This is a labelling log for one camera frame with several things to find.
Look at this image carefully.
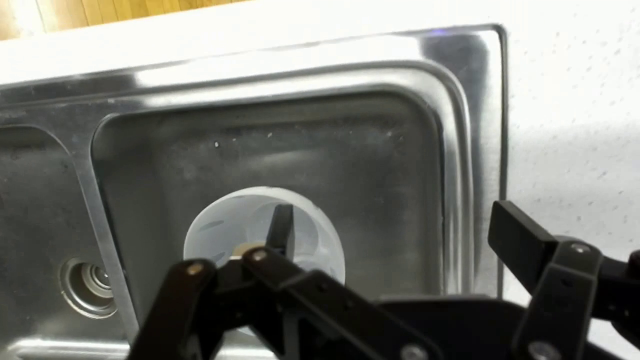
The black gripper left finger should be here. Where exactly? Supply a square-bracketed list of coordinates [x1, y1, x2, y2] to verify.
[126, 202, 446, 360]

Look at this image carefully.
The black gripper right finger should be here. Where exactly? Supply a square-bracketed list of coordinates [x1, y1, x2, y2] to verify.
[486, 198, 640, 360]

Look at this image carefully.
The translucent white plastic bowl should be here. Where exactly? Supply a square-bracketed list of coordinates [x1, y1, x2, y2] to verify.
[181, 183, 347, 286]

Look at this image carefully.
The metal sink drain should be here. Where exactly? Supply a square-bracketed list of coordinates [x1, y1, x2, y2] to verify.
[57, 256, 119, 322]

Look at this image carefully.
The stainless steel double sink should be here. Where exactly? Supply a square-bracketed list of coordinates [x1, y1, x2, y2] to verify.
[0, 23, 510, 360]

